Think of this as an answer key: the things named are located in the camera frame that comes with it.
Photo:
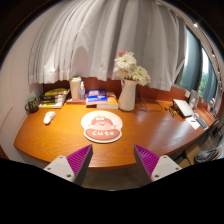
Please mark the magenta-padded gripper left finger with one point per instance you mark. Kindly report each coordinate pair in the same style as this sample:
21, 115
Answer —
63, 166

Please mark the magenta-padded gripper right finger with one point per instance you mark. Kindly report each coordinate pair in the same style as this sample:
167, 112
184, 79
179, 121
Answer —
163, 166

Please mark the white computer mouse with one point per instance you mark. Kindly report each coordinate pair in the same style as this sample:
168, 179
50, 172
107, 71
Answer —
49, 117

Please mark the round pink cartoon mouse pad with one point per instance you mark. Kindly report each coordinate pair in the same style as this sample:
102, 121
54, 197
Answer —
101, 128

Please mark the white paper sheet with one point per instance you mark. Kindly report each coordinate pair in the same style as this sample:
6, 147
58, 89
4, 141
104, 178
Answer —
192, 123

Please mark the dark smartphone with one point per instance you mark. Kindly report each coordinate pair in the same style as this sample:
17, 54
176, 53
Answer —
202, 123

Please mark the silver laptop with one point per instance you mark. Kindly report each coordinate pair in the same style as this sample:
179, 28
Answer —
183, 107

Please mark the yellow and white book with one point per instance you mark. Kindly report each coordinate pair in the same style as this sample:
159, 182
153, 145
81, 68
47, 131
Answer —
50, 105

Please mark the red flat notebook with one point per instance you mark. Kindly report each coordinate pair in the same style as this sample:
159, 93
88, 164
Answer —
75, 100

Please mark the dark mug with green inside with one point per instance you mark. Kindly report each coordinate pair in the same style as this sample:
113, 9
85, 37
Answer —
32, 104

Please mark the white ceramic vase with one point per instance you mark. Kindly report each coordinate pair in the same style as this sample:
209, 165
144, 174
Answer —
127, 96

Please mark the cream lidded tumbler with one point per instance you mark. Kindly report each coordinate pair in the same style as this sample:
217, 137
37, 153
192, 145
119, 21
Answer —
75, 88

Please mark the white and pink flowers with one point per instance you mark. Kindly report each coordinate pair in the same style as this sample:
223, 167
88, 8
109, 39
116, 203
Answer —
128, 66

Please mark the dark teal curtain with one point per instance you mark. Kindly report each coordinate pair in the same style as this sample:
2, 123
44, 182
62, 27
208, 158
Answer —
192, 63

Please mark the white pleated curtain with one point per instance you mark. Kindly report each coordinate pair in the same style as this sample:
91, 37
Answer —
100, 40

